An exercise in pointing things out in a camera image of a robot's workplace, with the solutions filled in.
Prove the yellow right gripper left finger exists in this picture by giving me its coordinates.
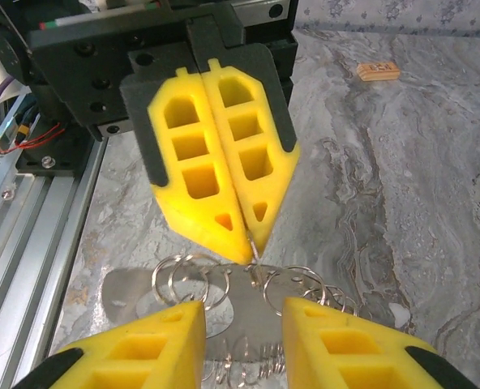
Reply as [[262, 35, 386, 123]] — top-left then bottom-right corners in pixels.
[[10, 301, 208, 389]]

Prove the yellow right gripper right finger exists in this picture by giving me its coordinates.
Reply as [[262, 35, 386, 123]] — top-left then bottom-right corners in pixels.
[[281, 294, 479, 389]]

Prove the silver keyring chain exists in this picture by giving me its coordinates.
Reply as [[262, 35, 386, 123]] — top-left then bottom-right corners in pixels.
[[150, 238, 374, 326]]

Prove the small controller circuit board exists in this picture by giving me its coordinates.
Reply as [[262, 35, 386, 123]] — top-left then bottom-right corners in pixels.
[[0, 116, 33, 147]]

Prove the small wooden block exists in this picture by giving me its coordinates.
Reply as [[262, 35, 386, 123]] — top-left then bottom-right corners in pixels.
[[356, 61, 401, 83]]

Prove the thin red wire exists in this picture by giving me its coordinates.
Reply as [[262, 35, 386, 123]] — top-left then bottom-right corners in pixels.
[[0, 122, 70, 156]]

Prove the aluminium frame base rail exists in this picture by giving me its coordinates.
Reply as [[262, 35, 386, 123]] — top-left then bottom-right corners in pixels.
[[0, 137, 108, 389]]

